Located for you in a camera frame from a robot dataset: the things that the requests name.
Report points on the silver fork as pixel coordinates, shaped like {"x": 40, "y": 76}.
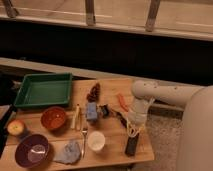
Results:
{"x": 84, "y": 134}

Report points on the orange carrot toy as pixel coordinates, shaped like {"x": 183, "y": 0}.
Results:
{"x": 122, "y": 102}

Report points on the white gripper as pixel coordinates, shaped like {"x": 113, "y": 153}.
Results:
{"x": 137, "y": 115}

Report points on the brown pine cone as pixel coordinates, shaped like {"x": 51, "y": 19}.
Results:
{"x": 93, "y": 95}

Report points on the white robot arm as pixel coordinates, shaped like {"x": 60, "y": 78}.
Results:
{"x": 180, "y": 122}

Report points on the blue sponge block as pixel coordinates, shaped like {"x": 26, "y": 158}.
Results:
{"x": 91, "y": 111}

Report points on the red yellow apple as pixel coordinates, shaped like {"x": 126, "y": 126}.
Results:
{"x": 16, "y": 127}

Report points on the black handled tool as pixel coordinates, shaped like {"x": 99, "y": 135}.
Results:
{"x": 120, "y": 117}

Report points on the small dark clip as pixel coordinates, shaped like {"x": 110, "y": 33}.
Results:
{"x": 104, "y": 110}

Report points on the cream wooden stick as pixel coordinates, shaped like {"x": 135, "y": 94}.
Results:
{"x": 75, "y": 116}

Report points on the purple bowl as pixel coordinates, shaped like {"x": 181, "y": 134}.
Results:
{"x": 32, "y": 151}

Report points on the green plastic tray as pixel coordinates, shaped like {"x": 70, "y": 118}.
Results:
{"x": 44, "y": 90}

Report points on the blue grey cloth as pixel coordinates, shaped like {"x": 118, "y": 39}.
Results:
{"x": 70, "y": 153}

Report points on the yellow banana-like stick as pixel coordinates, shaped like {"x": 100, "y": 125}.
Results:
{"x": 78, "y": 121}

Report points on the white plastic cup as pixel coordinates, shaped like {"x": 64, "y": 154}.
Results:
{"x": 96, "y": 141}

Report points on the orange bowl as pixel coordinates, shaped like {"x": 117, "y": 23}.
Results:
{"x": 53, "y": 118}

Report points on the black rectangular eraser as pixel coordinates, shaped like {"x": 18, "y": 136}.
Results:
{"x": 131, "y": 145}

